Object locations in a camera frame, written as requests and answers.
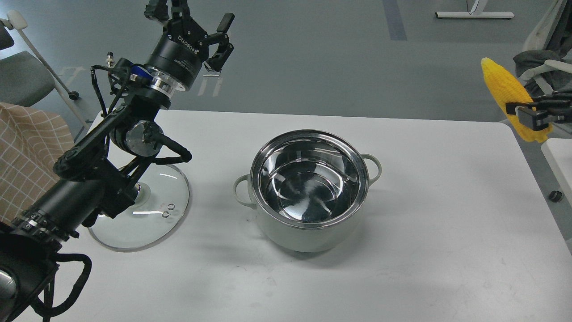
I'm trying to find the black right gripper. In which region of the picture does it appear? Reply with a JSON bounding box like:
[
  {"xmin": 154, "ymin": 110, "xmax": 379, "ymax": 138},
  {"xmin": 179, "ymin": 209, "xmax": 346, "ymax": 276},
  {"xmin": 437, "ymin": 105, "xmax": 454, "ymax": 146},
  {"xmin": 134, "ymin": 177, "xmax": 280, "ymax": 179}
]
[{"xmin": 506, "ymin": 90, "xmax": 572, "ymax": 131}]

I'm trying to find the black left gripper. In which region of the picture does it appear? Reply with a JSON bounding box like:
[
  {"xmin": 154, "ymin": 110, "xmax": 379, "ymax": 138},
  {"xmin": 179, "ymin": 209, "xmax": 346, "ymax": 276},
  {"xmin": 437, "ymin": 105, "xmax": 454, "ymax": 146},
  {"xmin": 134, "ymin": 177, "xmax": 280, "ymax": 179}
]
[{"xmin": 144, "ymin": 0, "xmax": 235, "ymax": 91}]

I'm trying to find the yellow corn cob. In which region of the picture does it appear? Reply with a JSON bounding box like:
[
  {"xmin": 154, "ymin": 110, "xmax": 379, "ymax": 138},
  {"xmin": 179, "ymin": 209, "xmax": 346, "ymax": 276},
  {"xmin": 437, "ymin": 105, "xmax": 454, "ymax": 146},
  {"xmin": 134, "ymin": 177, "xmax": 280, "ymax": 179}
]
[{"xmin": 481, "ymin": 57, "xmax": 552, "ymax": 143}]

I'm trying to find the glass pot lid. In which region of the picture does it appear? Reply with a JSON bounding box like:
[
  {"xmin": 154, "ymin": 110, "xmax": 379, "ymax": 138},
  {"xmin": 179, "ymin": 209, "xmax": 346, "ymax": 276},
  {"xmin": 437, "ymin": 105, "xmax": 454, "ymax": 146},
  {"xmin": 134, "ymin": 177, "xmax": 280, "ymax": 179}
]
[{"xmin": 88, "ymin": 164, "xmax": 191, "ymax": 252}]

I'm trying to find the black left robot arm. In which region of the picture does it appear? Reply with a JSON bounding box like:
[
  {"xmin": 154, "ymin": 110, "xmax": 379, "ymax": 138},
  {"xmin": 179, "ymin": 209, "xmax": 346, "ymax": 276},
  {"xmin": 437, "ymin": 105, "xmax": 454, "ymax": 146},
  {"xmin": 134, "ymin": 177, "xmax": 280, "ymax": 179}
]
[{"xmin": 1, "ymin": 0, "xmax": 235, "ymax": 322}]

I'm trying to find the pale green steel pot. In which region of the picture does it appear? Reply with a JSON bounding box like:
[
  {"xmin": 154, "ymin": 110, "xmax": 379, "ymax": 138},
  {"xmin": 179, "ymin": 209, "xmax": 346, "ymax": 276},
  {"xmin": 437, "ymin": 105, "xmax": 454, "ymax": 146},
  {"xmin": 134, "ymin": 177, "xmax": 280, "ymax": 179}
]
[{"xmin": 232, "ymin": 130, "xmax": 383, "ymax": 253}]

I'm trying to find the grey white chair right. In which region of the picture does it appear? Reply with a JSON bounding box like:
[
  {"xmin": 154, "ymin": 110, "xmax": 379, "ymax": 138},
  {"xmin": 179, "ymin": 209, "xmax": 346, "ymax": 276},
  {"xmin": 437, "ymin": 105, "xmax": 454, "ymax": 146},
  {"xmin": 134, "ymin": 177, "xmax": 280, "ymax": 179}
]
[{"xmin": 513, "ymin": 0, "xmax": 571, "ymax": 98}]

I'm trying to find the white desk leg base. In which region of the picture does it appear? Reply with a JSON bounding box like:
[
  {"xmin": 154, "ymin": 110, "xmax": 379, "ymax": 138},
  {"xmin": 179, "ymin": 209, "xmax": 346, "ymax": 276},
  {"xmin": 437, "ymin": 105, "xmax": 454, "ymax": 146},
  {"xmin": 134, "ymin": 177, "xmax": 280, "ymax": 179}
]
[{"xmin": 434, "ymin": 0, "xmax": 515, "ymax": 20}]

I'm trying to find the beige checkered cloth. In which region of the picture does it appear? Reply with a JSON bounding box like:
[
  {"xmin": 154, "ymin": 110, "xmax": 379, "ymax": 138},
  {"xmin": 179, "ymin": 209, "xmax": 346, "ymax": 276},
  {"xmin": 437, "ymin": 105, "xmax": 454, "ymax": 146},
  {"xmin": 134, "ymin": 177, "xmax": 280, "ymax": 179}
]
[{"xmin": 0, "ymin": 102, "xmax": 73, "ymax": 224}]

